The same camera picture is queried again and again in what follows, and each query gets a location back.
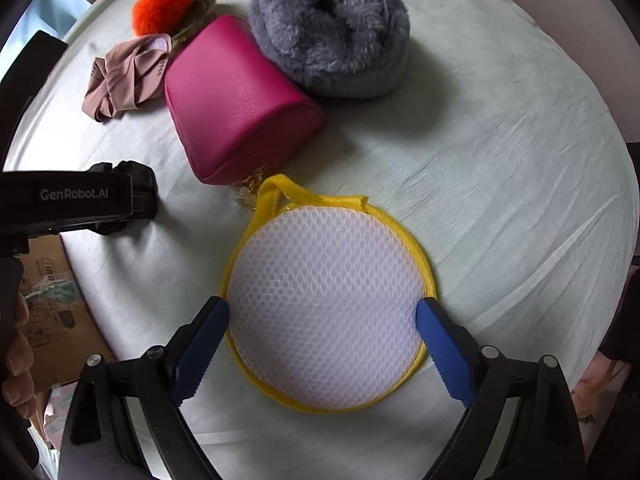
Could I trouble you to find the magenta leather pouch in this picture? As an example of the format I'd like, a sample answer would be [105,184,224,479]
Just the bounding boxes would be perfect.
[165,15,326,185]

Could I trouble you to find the light blue sheer curtain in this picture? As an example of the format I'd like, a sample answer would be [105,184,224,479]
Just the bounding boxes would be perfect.
[0,0,90,76]

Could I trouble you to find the orange pom-pom keychain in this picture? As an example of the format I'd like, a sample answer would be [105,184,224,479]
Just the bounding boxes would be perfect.
[131,0,217,49]

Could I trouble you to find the grey fluffy pouch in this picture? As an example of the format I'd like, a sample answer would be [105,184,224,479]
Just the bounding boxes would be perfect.
[248,0,410,99]

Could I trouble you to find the yellow rimmed round mesh pad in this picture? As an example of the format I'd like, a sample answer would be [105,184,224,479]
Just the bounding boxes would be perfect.
[221,174,437,414]

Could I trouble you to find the dusty pink scrunchie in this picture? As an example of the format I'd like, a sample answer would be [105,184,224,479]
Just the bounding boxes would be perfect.
[81,34,171,122]

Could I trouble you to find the open cardboard box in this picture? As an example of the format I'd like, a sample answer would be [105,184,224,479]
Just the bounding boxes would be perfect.
[20,235,114,392]

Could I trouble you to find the person's left hand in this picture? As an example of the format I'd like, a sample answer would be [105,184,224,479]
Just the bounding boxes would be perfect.
[1,294,37,419]

